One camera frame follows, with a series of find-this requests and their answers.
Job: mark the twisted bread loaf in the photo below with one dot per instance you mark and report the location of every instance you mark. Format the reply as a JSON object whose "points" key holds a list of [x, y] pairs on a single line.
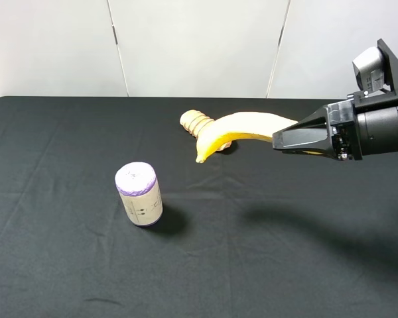
{"points": [[195, 121]]}

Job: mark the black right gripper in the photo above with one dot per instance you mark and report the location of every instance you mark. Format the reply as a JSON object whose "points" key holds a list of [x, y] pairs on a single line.
{"points": [[350, 129]]}

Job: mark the yellow banana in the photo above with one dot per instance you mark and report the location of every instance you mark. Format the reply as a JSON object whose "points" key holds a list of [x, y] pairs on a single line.
{"points": [[245, 125]]}

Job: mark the black tablecloth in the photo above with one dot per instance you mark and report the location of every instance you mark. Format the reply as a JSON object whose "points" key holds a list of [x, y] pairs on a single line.
{"points": [[249, 233]]}

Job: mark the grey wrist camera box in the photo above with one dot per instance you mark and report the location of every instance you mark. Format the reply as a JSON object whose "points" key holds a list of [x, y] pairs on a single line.
{"points": [[376, 67]]}

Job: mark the purple bag roll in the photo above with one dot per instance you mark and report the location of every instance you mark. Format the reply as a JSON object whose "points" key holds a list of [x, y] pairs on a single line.
{"points": [[139, 190]]}

